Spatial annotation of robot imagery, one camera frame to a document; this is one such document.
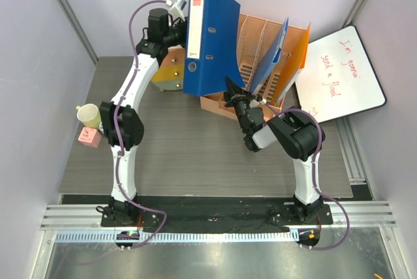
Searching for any white arched drawer cabinet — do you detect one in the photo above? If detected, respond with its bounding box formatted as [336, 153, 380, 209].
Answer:
[151, 46, 185, 92]

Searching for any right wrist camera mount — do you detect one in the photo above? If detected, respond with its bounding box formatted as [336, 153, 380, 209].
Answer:
[254, 96, 267, 106]

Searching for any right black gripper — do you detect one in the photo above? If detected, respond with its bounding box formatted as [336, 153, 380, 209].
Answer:
[220, 80, 254, 134]

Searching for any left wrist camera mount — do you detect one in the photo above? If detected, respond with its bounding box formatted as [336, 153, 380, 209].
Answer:
[165, 0, 187, 21]

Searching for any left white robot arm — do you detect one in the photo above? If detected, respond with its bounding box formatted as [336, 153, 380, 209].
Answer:
[96, 6, 187, 227]

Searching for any white dry-erase board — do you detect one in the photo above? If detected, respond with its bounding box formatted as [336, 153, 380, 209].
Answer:
[295, 25, 387, 123]

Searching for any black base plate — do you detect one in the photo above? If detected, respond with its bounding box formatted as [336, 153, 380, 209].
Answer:
[96, 196, 333, 233]

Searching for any orange folder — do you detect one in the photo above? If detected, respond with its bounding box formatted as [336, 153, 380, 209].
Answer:
[270, 24, 311, 106]

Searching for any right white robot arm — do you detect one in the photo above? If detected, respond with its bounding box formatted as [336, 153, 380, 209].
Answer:
[223, 77, 325, 224]

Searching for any perforated cable tray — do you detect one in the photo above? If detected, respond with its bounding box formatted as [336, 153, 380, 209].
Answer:
[55, 229, 299, 244]

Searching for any blue ring binder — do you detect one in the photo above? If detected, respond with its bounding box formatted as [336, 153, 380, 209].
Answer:
[182, 0, 244, 96]

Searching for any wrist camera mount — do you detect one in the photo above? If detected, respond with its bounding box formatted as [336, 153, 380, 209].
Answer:
[254, 96, 267, 106]
[165, 0, 187, 21]

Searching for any pink sticky note pad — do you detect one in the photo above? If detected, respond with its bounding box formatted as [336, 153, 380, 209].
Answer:
[78, 127, 102, 148]

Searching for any light blue thin folder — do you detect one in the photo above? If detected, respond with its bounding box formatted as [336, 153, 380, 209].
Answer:
[249, 18, 289, 95]

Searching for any orange desk file organizer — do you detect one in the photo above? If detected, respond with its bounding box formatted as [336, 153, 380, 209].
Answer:
[200, 14, 311, 120]

